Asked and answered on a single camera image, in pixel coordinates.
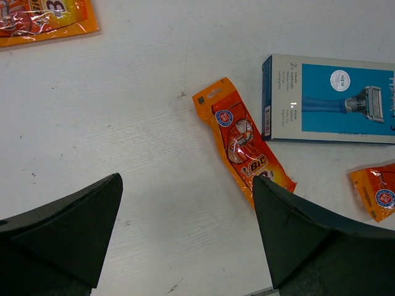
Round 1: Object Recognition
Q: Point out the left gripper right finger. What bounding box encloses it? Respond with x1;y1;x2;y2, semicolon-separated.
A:
252;176;394;295

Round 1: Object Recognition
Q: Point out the orange razor bag upper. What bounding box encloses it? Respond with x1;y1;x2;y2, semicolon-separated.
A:
193;78;296;205

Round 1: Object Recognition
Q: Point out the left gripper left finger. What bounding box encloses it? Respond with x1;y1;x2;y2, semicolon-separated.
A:
1;173;123;295

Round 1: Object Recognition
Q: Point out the orange razor bag lower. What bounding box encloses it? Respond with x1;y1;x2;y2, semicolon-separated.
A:
349;163;394;223

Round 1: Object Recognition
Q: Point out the orange razor bag far left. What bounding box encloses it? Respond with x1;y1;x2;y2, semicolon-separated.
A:
1;0;99;47

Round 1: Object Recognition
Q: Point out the orange razor bag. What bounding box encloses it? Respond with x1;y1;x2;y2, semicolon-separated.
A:
349;163;394;223
1;0;99;47
193;78;296;205

